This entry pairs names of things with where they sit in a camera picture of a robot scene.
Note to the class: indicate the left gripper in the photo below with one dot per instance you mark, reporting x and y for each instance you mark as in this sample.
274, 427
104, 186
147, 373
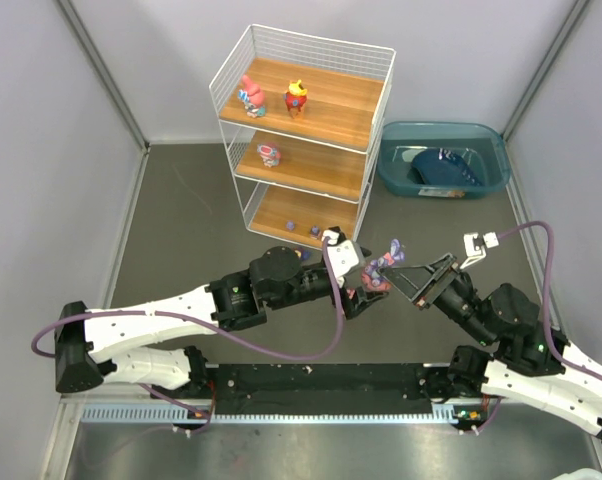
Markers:
345, 298

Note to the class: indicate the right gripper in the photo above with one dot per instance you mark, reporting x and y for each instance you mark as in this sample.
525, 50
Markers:
438, 282

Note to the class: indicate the pink toy with goggles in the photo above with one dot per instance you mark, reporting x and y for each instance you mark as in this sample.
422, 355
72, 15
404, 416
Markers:
269, 154

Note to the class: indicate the yellow bear ice cream cone toy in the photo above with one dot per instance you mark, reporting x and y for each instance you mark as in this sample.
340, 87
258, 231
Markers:
295, 98

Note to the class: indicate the pink rabbit toy blue bow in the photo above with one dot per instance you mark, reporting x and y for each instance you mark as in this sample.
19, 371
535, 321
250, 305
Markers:
252, 98

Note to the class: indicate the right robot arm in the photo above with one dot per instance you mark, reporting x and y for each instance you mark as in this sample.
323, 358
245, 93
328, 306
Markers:
516, 356

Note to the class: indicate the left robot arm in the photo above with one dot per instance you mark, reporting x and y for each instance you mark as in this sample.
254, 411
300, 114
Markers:
95, 347

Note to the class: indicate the navy bird toy red hat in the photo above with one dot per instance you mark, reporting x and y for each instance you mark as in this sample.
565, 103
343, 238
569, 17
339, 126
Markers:
303, 255

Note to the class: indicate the purple figurine on striped base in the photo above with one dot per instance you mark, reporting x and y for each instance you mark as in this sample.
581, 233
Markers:
315, 231

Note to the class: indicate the dark blue pouch in bin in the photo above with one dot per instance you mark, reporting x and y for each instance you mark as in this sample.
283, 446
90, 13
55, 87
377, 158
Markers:
443, 167

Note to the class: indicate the teal plastic bin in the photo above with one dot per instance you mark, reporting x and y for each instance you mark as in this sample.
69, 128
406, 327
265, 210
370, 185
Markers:
482, 148

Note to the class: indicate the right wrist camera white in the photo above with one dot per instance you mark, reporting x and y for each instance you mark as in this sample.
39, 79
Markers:
476, 246

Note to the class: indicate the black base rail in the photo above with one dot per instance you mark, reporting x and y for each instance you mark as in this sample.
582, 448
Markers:
332, 389

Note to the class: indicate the white wire wooden shelf rack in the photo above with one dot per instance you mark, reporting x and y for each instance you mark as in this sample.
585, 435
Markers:
328, 153

